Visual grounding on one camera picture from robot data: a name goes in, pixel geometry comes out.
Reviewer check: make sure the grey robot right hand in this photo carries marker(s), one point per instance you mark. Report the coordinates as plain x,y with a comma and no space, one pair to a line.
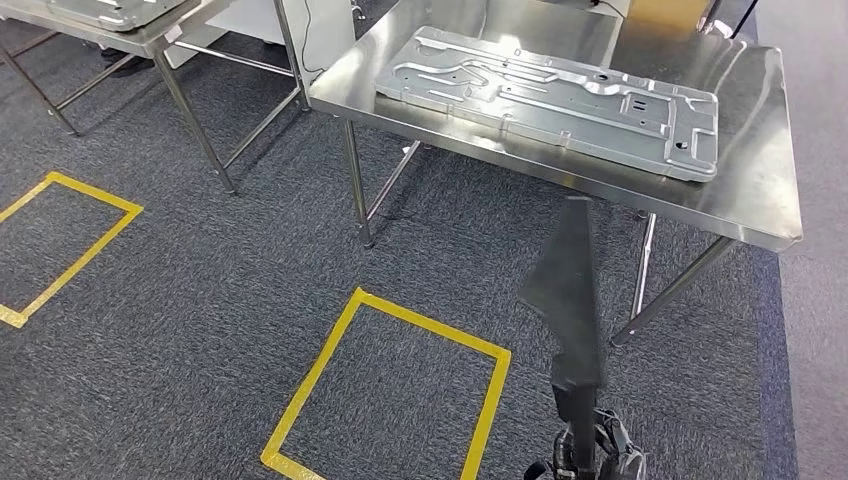
619,450

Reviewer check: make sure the black plastic plate bracket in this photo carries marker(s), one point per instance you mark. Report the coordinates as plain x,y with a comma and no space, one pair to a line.
570,298

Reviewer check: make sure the yellow floor tape square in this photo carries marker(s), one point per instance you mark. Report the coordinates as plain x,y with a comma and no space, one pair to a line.
397,318
86,252

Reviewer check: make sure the stainless steel table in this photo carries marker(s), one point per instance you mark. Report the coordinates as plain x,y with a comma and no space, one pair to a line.
748,132
132,40

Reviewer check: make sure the stamped sheet metal panel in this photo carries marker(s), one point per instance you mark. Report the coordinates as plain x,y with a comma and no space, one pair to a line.
543,99
112,13

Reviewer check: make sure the chrome base pole stand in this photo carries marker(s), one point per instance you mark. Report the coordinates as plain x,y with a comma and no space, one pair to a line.
746,16

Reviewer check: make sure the white cabinet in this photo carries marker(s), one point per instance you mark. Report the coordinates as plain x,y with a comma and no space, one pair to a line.
338,33

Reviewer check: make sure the person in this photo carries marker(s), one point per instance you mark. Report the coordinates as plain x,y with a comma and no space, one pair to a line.
129,65

